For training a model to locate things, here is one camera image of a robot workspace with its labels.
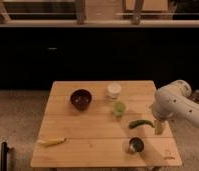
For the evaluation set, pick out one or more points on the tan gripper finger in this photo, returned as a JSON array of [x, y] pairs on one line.
[[159, 127]]

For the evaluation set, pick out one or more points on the green pepper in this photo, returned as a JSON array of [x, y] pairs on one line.
[[136, 123]]

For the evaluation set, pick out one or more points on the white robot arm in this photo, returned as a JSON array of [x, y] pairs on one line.
[[173, 98]]

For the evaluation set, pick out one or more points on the dark purple bowl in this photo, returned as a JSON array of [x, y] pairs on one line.
[[81, 99]]

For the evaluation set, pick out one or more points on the dark metal cup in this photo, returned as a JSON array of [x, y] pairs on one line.
[[135, 145]]

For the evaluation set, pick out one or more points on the green cup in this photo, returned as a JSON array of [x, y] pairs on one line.
[[118, 108]]

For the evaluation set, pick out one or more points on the wooden table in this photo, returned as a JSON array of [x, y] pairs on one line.
[[94, 137]]

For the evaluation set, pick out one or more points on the white lidded jar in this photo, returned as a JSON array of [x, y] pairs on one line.
[[113, 90]]

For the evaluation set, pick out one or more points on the black post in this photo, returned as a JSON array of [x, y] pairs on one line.
[[4, 152]]

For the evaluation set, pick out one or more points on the wooden railing frame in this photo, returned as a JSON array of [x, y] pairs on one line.
[[100, 13]]

